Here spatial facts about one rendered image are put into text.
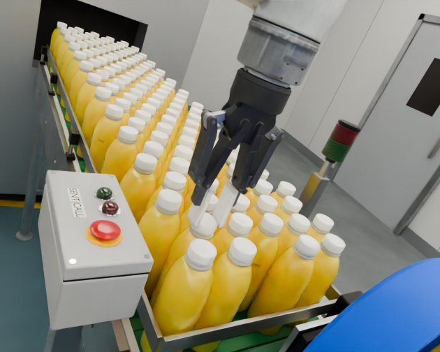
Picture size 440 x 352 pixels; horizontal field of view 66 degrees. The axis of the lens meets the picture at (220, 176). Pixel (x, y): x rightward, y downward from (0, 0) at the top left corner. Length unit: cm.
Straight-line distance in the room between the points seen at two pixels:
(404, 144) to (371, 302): 405
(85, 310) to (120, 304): 4
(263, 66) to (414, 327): 30
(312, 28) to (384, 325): 31
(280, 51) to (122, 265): 30
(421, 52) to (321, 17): 423
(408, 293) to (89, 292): 34
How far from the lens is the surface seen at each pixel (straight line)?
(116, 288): 44
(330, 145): 95
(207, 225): 52
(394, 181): 438
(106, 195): 50
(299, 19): 41
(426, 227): 421
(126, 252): 43
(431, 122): 430
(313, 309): 70
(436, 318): 39
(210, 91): 504
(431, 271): 42
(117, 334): 61
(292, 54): 42
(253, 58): 42
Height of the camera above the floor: 138
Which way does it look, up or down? 23 degrees down
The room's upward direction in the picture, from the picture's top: 23 degrees clockwise
